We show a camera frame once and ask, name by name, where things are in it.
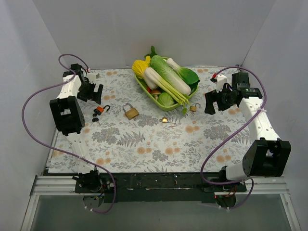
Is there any orange black padlock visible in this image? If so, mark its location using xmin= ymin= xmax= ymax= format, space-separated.
xmin=93 ymin=105 xmax=110 ymax=117

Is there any black-headed key pair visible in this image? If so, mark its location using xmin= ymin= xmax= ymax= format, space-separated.
xmin=92 ymin=117 xmax=99 ymax=123

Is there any large brass padlock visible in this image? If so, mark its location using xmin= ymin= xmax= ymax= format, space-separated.
xmin=122 ymin=103 xmax=139 ymax=120

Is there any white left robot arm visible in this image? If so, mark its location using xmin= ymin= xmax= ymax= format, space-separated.
xmin=50 ymin=64 xmax=103 ymax=193

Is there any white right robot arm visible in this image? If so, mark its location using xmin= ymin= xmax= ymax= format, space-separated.
xmin=203 ymin=72 xmax=291 ymax=191

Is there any small brass padlock near tray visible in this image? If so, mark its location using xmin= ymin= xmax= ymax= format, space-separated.
xmin=190 ymin=103 xmax=201 ymax=112

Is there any floral patterned table mat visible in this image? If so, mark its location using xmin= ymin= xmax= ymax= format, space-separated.
xmin=48 ymin=66 xmax=270 ymax=173

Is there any green plastic tray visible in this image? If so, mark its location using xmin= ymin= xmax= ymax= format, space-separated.
xmin=134 ymin=56 xmax=200 ymax=112

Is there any green round cabbage toy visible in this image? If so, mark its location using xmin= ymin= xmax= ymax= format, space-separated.
xmin=157 ymin=92 xmax=175 ymax=107

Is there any small brass padlock open shackle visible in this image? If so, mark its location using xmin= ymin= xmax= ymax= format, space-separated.
xmin=160 ymin=117 xmax=177 ymax=127

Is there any brown mushroom toy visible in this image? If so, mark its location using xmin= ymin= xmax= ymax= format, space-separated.
xmin=150 ymin=89 xmax=161 ymax=101

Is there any napa cabbage toy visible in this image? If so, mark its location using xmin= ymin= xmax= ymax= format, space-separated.
xmin=150 ymin=55 xmax=191 ymax=96

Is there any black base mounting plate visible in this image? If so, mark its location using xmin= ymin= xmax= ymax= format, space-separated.
xmin=75 ymin=172 xmax=246 ymax=203

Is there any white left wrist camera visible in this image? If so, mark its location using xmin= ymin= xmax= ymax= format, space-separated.
xmin=87 ymin=73 xmax=100 ymax=83

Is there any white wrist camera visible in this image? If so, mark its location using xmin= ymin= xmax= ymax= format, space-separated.
xmin=87 ymin=73 xmax=100 ymax=83
xmin=210 ymin=73 xmax=228 ymax=92

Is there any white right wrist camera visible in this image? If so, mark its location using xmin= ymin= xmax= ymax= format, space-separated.
xmin=210 ymin=73 xmax=228 ymax=92

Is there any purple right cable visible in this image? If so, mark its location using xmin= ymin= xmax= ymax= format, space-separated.
xmin=200 ymin=66 xmax=268 ymax=209

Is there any purple cable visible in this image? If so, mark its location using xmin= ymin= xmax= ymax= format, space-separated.
xmin=22 ymin=54 xmax=118 ymax=214
xmin=200 ymin=66 xmax=268 ymax=209

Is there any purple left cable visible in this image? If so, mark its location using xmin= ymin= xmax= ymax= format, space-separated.
xmin=22 ymin=54 xmax=118 ymax=214

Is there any aluminium frame rail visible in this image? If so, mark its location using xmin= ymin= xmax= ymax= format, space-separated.
xmin=22 ymin=176 xmax=301 ymax=231

